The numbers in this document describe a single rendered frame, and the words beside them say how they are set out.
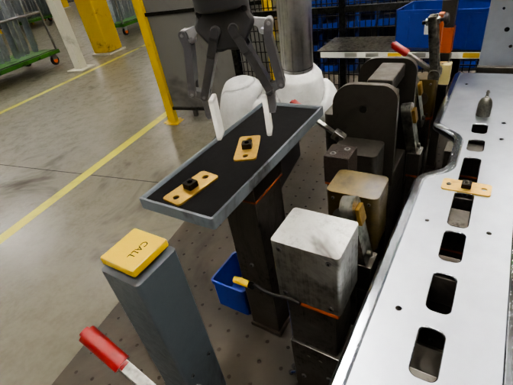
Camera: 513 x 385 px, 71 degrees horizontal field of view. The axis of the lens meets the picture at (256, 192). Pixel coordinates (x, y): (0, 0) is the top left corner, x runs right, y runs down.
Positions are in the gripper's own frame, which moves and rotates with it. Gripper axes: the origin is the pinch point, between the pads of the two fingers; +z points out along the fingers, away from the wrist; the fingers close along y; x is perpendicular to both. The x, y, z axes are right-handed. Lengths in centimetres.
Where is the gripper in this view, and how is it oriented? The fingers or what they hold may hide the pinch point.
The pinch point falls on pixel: (242, 119)
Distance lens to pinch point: 60.1
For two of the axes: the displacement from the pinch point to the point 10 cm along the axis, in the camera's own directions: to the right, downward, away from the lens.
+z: 1.5, 8.1, 5.7
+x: 1.0, -5.9, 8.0
